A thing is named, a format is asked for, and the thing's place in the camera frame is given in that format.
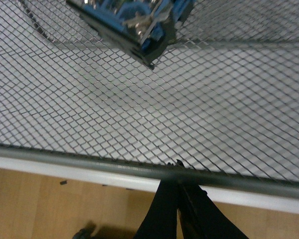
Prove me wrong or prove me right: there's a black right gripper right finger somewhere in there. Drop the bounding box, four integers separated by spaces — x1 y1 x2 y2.
177 180 247 239

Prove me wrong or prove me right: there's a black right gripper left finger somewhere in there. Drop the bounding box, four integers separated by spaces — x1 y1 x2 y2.
133 159 184 239

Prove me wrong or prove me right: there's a silver mesh tray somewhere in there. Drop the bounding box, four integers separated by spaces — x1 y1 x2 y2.
0 0 299 199

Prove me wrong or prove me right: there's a red emergency stop button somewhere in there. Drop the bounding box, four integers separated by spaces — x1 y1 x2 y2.
66 0 195 69

